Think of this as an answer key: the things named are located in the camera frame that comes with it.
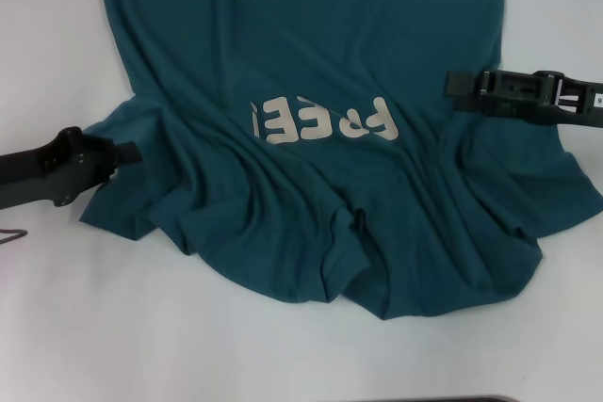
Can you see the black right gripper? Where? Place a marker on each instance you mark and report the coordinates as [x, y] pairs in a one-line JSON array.
[[581, 105]]

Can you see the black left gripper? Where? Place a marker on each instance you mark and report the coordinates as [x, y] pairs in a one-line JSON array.
[[47, 176]]

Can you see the black flat panel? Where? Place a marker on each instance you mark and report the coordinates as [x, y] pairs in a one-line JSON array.
[[424, 399]]

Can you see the teal t-shirt with beige print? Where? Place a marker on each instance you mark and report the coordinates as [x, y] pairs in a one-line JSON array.
[[282, 44]]

